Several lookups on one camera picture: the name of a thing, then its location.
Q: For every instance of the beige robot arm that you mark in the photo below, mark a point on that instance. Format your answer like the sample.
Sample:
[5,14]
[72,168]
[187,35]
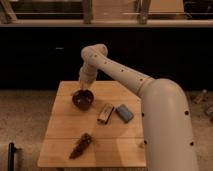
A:
[168,135]

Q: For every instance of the wooden block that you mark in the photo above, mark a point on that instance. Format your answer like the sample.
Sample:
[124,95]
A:
[105,113]

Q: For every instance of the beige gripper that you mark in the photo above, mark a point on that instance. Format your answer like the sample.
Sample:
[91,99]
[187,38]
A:
[86,77]

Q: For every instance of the purple bowl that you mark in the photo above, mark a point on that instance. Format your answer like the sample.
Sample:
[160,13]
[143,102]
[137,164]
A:
[83,99]

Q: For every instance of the wooden shelf rail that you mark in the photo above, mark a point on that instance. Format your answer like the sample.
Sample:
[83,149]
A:
[112,23]

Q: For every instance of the black post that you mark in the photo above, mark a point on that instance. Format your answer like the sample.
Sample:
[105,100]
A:
[11,154]

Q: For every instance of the blue sponge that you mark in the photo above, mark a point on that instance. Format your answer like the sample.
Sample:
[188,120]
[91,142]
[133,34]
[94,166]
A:
[124,113]

